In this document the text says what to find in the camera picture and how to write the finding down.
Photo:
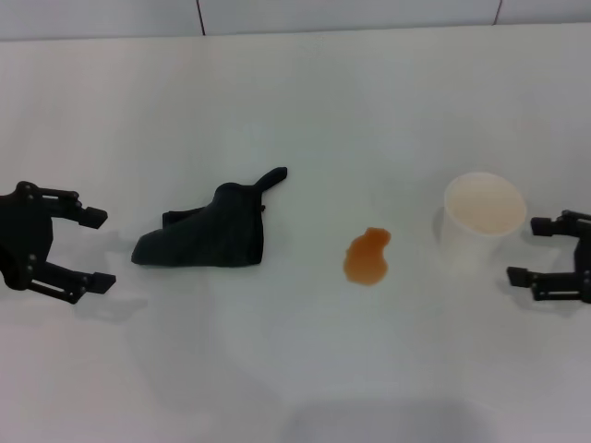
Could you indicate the white paper cup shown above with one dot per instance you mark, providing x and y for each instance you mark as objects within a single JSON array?
[{"x": 480, "y": 217}]

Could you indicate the dark blue rag with loop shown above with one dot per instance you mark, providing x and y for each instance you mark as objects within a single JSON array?
[{"x": 217, "y": 231}]

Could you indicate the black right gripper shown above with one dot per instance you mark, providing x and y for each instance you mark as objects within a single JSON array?
[{"x": 584, "y": 256}]

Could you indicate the orange-brown liquid stain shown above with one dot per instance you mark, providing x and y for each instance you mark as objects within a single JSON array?
[{"x": 367, "y": 258}]

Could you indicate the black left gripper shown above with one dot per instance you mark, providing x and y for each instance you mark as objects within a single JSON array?
[{"x": 23, "y": 231}]

